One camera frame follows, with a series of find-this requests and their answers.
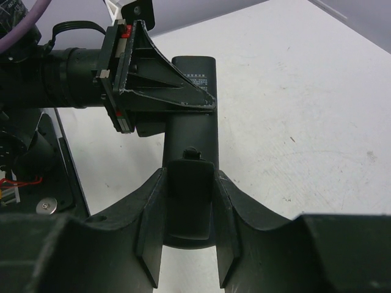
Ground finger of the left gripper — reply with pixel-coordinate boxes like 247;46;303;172
116;20;217;112

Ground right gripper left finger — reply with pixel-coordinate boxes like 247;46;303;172
1;168;167;292

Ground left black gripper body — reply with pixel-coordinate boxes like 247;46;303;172
94;19;135;134

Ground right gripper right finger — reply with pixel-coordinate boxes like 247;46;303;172
213;171;390;292

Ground black remote control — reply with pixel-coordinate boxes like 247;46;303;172
161;55;222;250

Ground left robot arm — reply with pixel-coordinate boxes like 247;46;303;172
1;1;219;184

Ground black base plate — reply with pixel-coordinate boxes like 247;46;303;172
1;109;90;219

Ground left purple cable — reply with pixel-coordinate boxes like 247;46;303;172
0;0;49;52

